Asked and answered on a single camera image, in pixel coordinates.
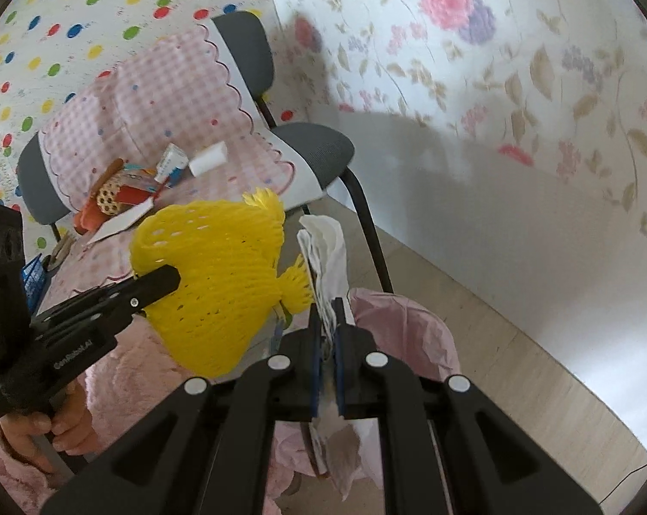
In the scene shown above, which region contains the orange fruit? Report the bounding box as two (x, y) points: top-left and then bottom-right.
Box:
(73, 199), (108, 235)

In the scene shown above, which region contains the white foam block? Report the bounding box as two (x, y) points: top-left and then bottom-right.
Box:
(188, 141), (228, 178)

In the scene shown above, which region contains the polka dot wall cloth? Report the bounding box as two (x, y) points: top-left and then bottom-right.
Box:
(0, 0), (298, 258)

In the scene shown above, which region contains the blue mesh basket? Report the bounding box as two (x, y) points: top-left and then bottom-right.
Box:
(22, 254), (51, 314)

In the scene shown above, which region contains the pink trash bag bin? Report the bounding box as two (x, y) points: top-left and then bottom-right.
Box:
(266, 288), (461, 499)

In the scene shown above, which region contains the grey padded chair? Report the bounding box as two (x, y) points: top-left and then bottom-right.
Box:
(17, 12), (393, 293)

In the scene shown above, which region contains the pink checkered cloth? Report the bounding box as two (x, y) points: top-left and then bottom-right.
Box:
(37, 20), (325, 214)

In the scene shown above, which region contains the floral wall cloth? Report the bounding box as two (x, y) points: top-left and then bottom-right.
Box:
(273, 0), (647, 238)

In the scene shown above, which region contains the yellow foam fruit net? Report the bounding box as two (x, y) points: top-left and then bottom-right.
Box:
(130, 188), (314, 379)

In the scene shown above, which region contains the person's left hand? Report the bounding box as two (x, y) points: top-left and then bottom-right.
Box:
(0, 380), (99, 474)

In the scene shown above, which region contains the red paper package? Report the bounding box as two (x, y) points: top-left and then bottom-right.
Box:
(112, 169), (165, 207)

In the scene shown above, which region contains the white green milk carton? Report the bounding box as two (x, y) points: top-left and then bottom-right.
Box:
(155, 143), (189, 187)

